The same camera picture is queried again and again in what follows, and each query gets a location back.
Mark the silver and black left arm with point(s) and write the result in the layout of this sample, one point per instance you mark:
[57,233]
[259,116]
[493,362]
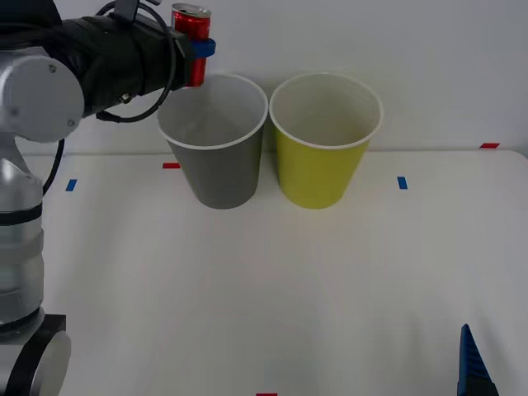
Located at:
[37,103]

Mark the red drink can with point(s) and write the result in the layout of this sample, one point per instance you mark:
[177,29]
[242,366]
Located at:
[197,25]

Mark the yellow-green plastic waste bin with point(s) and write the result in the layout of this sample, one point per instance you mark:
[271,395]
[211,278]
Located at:
[317,177]

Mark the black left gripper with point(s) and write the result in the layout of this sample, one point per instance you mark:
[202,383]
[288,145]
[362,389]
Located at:
[158,57]

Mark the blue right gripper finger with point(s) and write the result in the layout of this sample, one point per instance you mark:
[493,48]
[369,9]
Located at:
[472,363]

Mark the grey plastic waste bin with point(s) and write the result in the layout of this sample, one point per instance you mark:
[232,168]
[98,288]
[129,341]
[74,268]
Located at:
[222,173]

